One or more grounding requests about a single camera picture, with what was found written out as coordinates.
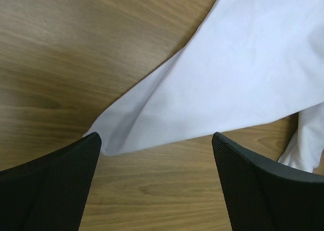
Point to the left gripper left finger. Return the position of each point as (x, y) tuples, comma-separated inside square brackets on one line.
[(50, 192)]

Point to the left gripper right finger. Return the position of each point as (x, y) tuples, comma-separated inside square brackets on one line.
[(261, 194)]

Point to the white t shirt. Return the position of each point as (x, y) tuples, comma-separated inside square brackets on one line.
[(251, 62)]

